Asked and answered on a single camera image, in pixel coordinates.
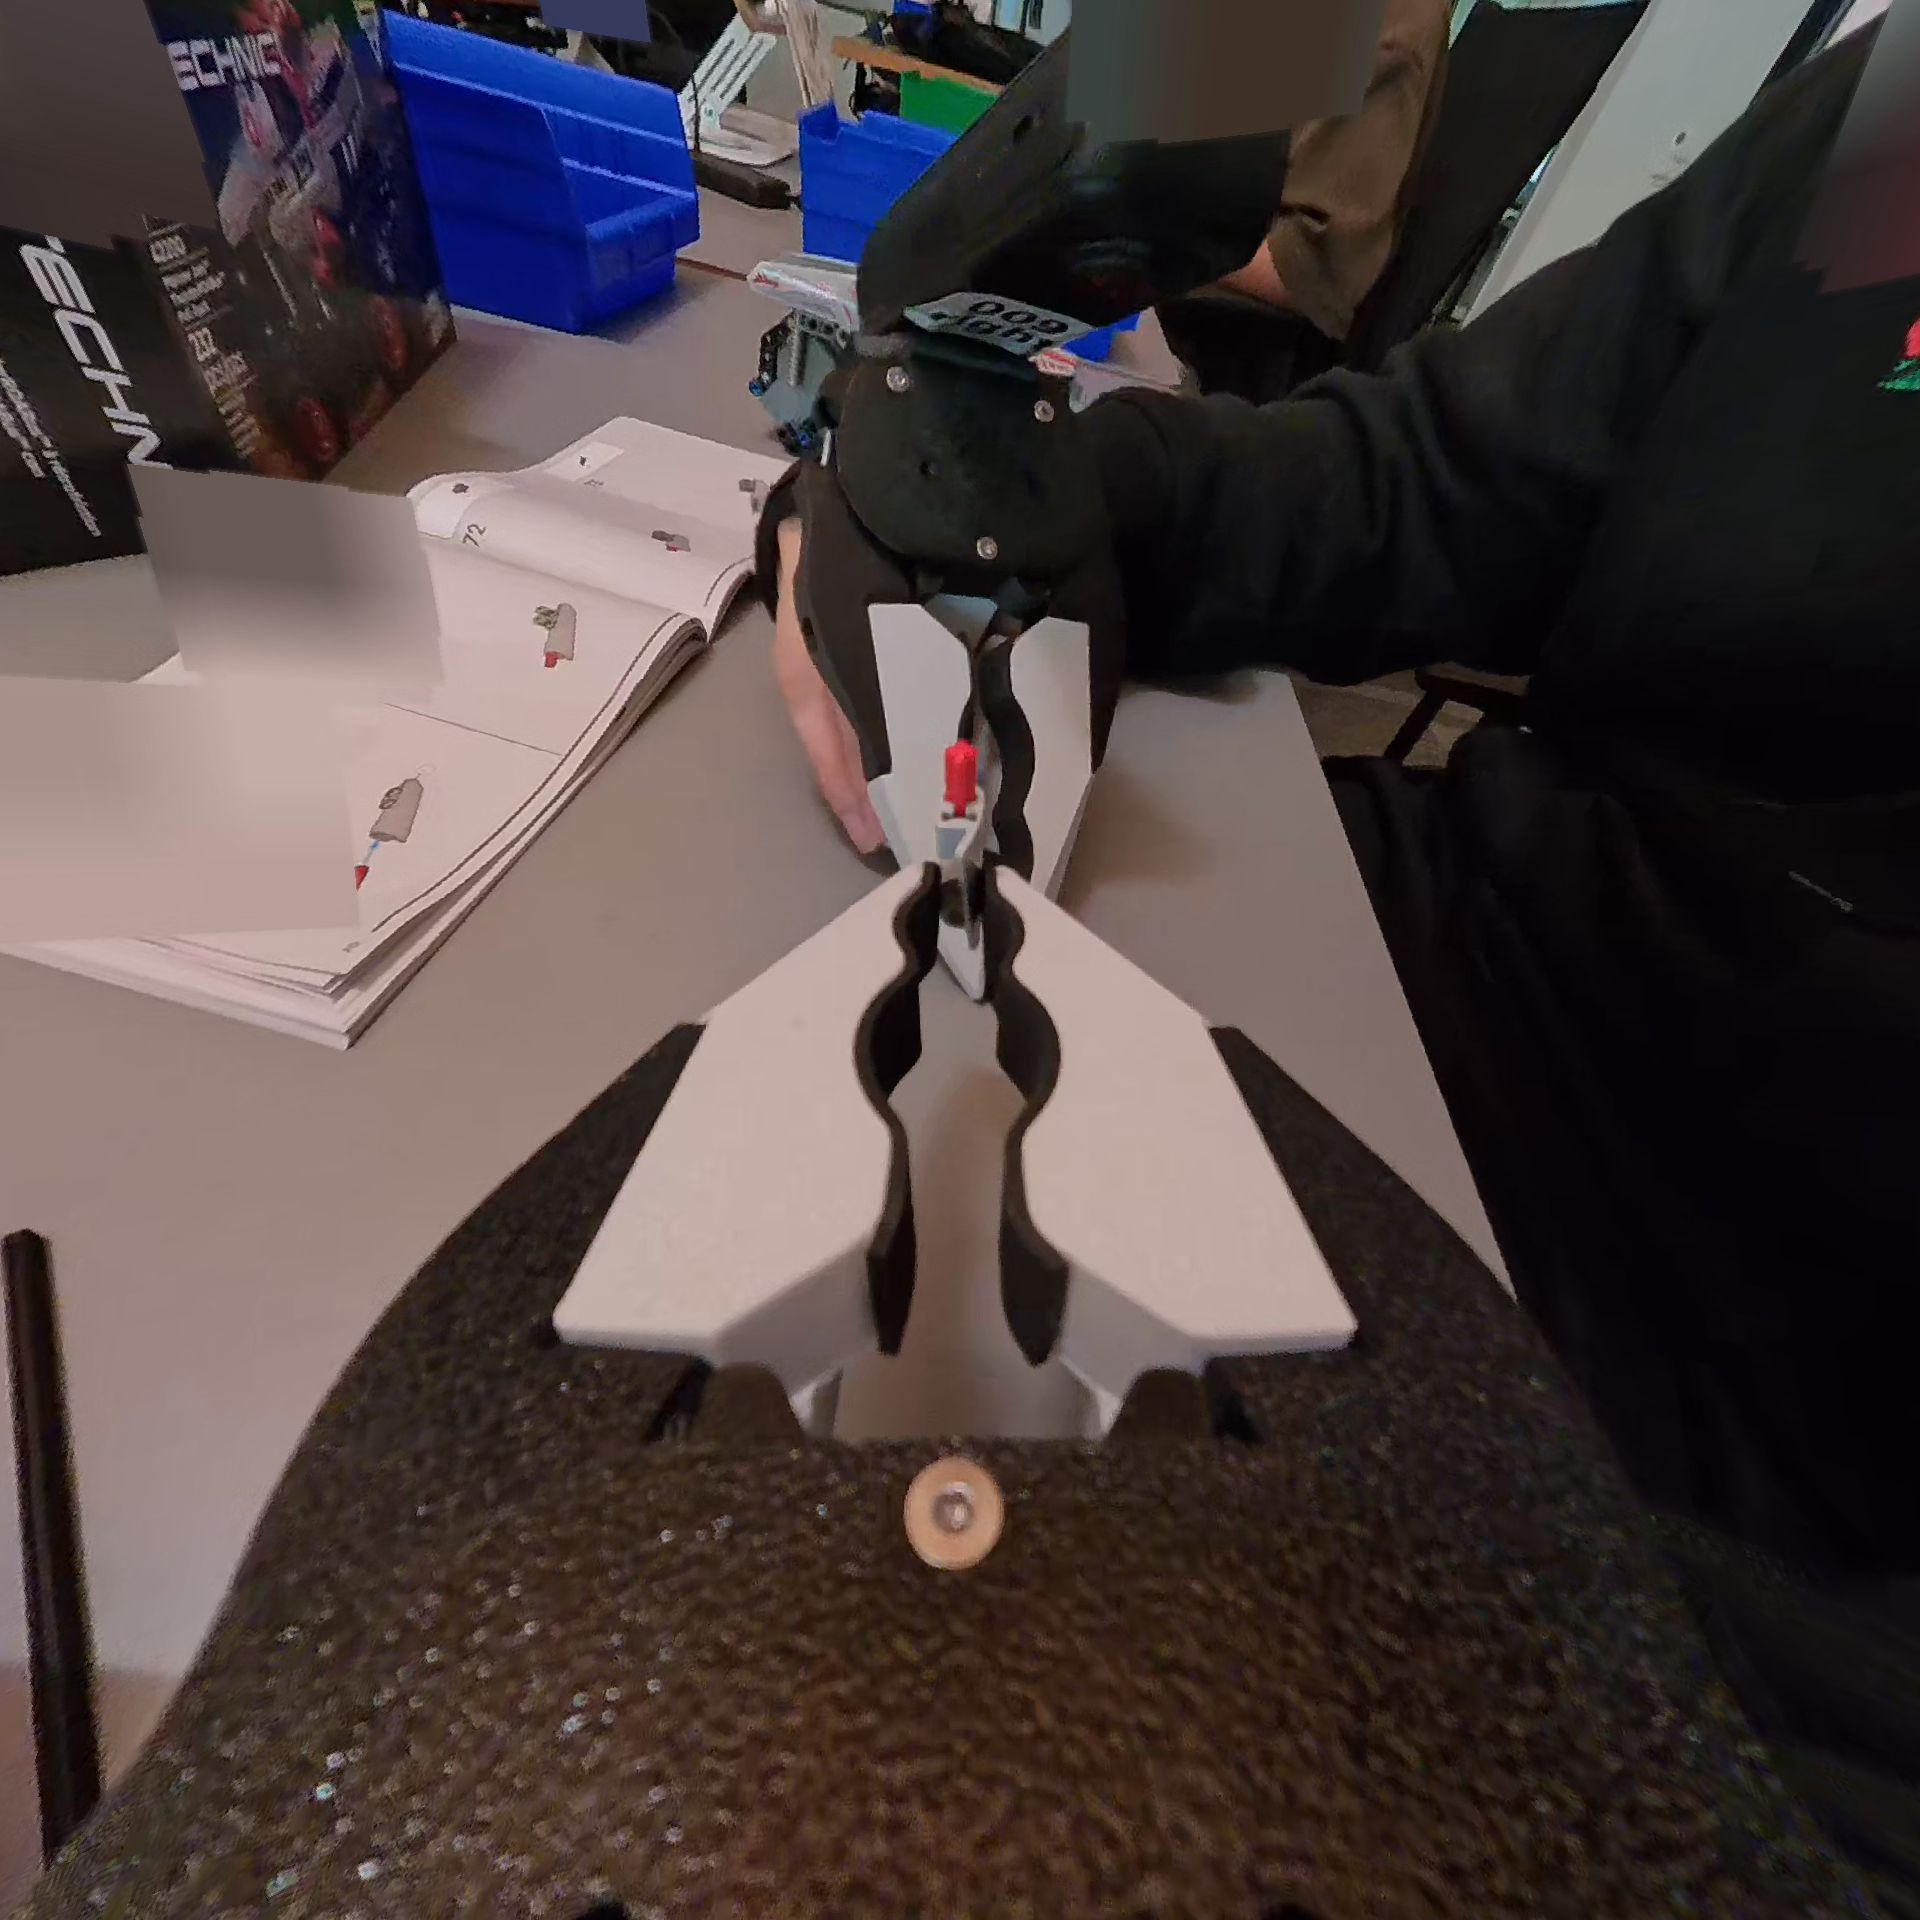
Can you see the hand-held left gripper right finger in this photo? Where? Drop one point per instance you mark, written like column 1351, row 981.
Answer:
column 1185, row 1201

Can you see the grey toy part red pin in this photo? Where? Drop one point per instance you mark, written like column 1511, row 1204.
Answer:
column 955, row 774

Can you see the person's right hand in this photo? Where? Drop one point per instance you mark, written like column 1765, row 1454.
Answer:
column 826, row 735

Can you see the grey toy brick model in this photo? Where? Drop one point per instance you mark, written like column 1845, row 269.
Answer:
column 795, row 359

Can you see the black bulky object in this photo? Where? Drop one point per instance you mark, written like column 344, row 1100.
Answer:
column 1080, row 225

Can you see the black power strip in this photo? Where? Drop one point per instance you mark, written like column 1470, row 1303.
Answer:
column 744, row 176

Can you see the grey desk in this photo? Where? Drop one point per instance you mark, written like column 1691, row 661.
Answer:
column 376, row 1171

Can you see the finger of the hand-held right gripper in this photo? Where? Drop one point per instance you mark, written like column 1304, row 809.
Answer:
column 914, row 692
column 1069, row 751

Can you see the small blue storage bin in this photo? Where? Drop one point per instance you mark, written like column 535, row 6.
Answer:
column 856, row 172

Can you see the white stand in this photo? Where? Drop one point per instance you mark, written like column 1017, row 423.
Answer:
column 735, row 91

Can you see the green box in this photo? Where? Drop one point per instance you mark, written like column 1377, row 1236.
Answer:
column 945, row 101

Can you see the large blue storage bin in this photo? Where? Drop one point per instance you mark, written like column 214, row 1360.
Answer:
column 539, row 181

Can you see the black thin rod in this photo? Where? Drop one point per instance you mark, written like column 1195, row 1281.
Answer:
column 43, row 1501

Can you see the black toy set box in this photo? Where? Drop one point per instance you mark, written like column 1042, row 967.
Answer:
column 90, row 389

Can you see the person's right forearm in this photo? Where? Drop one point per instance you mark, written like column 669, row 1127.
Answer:
column 1350, row 510

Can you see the open instruction booklet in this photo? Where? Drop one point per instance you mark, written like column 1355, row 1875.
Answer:
column 599, row 599

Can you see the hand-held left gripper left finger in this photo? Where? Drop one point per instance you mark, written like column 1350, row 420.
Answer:
column 721, row 1201

